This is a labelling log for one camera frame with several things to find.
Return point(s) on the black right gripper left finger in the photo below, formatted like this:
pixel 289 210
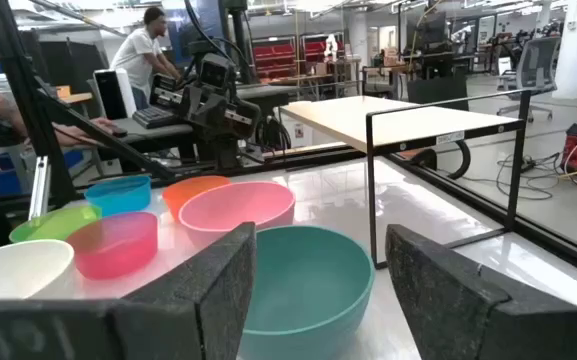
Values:
pixel 168 325

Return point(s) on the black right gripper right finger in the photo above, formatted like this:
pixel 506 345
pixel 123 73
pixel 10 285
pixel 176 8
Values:
pixel 468 320

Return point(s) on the orange plastic bowl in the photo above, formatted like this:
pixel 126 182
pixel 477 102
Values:
pixel 183 192

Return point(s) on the light pink plastic bowl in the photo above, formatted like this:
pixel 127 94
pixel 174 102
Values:
pixel 238 205

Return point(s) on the magenta translucent plastic bowl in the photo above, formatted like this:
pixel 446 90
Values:
pixel 113 245

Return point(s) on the blue plastic bowl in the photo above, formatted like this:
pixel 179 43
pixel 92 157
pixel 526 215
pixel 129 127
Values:
pixel 118 197

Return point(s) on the teal plastic bowl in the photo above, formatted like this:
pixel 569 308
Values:
pixel 308 280

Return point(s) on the green plastic bowl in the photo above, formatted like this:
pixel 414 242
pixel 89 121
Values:
pixel 53 225

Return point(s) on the white speckled bowl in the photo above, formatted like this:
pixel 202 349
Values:
pixel 13 270

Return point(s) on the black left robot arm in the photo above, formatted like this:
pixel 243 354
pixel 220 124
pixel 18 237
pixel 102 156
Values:
pixel 218 147

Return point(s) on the grey desk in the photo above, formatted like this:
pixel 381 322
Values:
pixel 168 131

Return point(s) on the black keyboard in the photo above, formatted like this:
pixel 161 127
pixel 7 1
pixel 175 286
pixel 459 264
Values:
pixel 153 117

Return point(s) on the red bin rack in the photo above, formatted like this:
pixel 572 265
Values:
pixel 318 50
pixel 274 57

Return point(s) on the person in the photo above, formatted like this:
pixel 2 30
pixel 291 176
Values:
pixel 135 55

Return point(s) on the white computer tower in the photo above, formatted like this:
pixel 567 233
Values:
pixel 110 95

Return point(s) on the person's hand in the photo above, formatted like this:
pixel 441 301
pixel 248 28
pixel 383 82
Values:
pixel 83 132

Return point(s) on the blue storage bin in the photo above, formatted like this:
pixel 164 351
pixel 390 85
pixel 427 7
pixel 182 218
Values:
pixel 5 182

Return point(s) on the black chair back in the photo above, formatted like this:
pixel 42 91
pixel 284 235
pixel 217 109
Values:
pixel 438 90

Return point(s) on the black monitor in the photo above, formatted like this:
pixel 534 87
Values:
pixel 430 30

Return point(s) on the grey office chair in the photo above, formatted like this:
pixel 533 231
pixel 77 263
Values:
pixel 535 65

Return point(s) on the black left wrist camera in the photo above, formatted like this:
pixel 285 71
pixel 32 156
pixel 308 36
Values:
pixel 215 72

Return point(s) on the wooden shelf with black frame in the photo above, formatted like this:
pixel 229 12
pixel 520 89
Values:
pixel 393 120

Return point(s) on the silver metal bracket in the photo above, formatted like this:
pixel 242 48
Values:
pixel 40 185

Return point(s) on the black aluminium frame post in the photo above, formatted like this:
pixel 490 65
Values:
pixel 18 90

